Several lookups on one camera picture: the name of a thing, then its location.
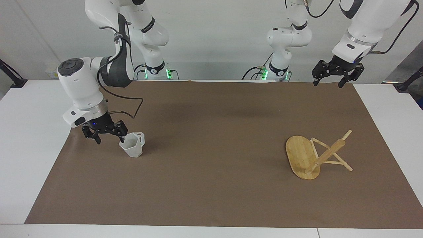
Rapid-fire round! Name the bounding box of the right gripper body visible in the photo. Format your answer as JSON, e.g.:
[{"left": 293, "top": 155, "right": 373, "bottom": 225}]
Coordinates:
[{"left": 83, "top": 112, "right": 115, "bottom": 133}]

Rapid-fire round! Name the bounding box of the wooden cup rack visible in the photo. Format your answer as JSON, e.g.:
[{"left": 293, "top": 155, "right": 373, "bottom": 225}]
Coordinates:
[{"left": 285, "top": 129, "right": 354, "bottom": 180}]

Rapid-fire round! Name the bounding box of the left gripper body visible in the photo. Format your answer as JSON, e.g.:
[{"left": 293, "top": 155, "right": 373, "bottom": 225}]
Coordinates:
[{"left": 327, "top": 54, "right": 360, "bottom": 75}]

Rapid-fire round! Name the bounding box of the black cable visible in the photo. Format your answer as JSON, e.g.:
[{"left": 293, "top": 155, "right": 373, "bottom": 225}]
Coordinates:
[
  {"left": 134, "top": 63, "right": 148, "bottom": 80},
  {"left": 370, "top": 0, "right": 419, "bottom": 55},
  {"left": 305, "top": 0, "right": 335, "bottom": 19},
  {"left": 97, "top": 20, "right": 144, "bottom": 119},
  {"left": 242, "top": 52, "right": 274, "bottom": 80}
]

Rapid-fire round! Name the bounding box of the black stand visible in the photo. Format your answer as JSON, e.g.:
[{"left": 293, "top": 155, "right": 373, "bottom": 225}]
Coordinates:
[
  {"left": 396, "top": 66, "right": 423, "bottom": 92},
  {"left": 0, "top": 59, "right": 28, "bottom": 89}
]

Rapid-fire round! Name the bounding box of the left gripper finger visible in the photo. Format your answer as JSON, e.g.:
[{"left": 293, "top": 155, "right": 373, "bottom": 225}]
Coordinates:
[
  {"left": 312, "top": 59, "right": 333, "bottom": 87},
  {"left": 337, "top": 63, "right": 365, "bottom": 89}
]

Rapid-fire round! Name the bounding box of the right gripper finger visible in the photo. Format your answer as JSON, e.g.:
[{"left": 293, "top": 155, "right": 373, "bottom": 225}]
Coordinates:
[
  {"left": 82, "top": 125, "right": 102, "bottom": 145},
  {"left": 105, "top": 120, "right": 129, "bottom": 143}
]

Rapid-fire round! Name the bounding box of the white faceted cup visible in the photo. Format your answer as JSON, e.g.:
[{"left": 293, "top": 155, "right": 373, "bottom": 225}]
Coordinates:
[{"left": 118, "top": 132, "right": 146, "bottom": 158}]

